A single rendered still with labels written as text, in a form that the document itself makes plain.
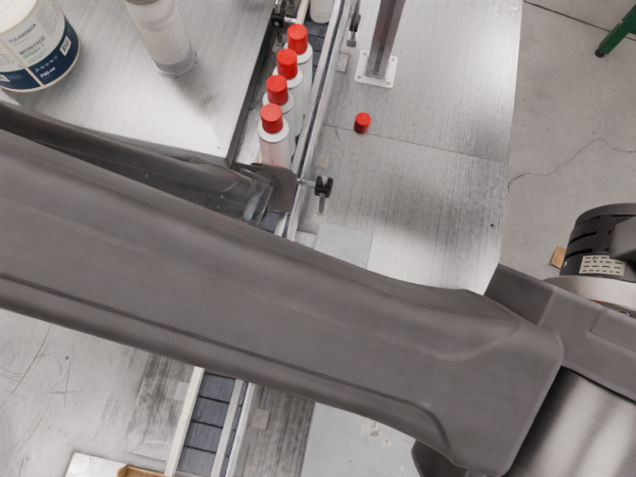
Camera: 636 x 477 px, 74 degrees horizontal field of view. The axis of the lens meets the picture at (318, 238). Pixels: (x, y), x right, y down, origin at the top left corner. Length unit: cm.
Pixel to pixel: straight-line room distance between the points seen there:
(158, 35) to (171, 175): 55
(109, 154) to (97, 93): 68
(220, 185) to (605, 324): 36
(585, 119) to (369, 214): 161
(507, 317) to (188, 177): 31
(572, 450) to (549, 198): 188
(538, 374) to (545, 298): 3
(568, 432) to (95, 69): 101
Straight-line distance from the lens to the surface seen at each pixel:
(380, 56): 100
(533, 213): 200
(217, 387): 77
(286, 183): 68
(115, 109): 99
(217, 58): 101
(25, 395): 95
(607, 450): 21
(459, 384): 17
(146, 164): 37
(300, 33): 76
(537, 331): 18
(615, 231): 60
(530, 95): 228
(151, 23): 89
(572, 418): 21
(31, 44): 101
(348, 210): 87
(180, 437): 75
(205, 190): 43
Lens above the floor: 164
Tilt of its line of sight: 73 degrees down
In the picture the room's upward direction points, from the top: 6 degrees clockwise
